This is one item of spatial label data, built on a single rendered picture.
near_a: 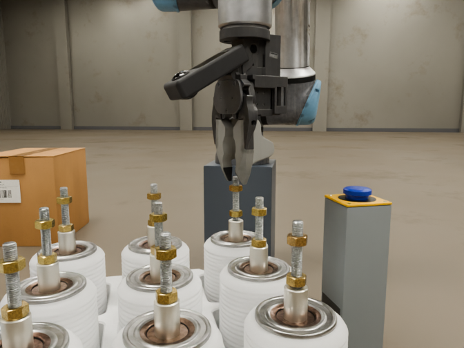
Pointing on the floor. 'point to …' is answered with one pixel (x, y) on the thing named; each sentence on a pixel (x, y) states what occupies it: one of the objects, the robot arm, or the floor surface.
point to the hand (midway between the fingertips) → (232, 174)
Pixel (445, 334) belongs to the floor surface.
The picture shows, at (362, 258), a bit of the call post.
